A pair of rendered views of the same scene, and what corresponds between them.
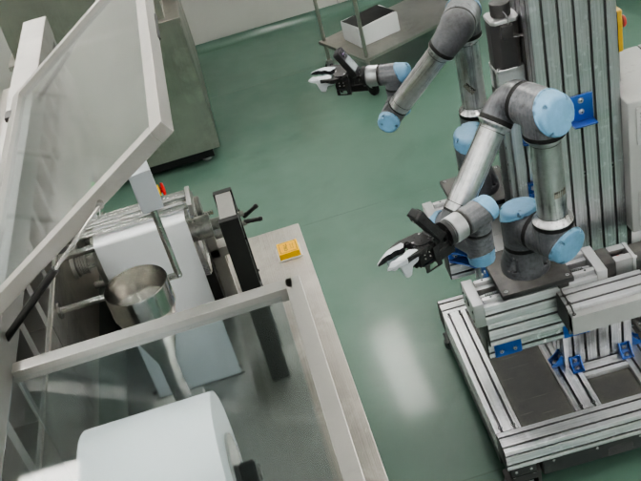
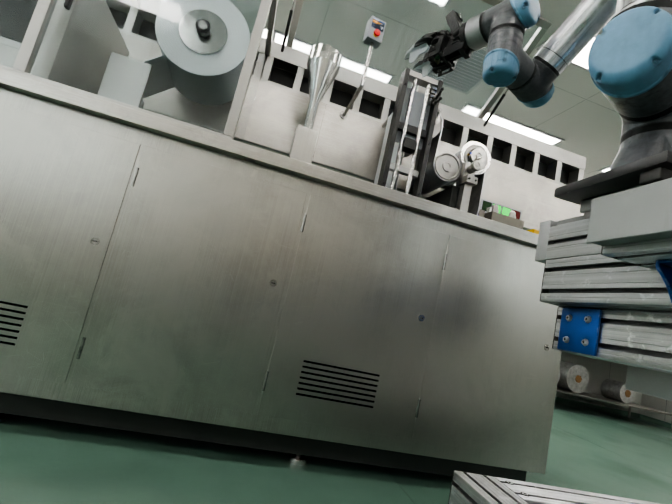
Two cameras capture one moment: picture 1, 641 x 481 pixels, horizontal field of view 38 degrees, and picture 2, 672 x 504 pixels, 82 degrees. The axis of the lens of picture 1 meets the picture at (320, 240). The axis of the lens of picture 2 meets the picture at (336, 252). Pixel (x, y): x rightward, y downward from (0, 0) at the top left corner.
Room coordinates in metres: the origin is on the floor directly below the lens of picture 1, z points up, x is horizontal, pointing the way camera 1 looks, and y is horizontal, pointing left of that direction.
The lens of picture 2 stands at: (1.62, -1.15, 0.48)
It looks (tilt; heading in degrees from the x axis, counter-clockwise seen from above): 8 degrees up; 80
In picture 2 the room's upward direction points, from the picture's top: 13 degrees clockwise
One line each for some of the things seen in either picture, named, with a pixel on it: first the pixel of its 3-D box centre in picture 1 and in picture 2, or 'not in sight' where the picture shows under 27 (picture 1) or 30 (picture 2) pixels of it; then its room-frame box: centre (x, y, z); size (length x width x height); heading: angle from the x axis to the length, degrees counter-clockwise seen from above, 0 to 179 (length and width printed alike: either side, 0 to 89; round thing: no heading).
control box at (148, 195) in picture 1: (147, 184); (375, 31); (1.83, 0.33, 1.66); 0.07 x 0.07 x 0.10; 11
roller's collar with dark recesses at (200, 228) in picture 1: (200, 227); not in sight; (2.13, 0.30, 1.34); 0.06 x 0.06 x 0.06; 3
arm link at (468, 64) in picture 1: (469, 73); not in sight; (2.87, -0.64, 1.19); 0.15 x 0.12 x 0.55; 155
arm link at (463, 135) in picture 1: (471, 145); not in sight; (2.76, -0.59, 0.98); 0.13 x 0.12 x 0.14; 155
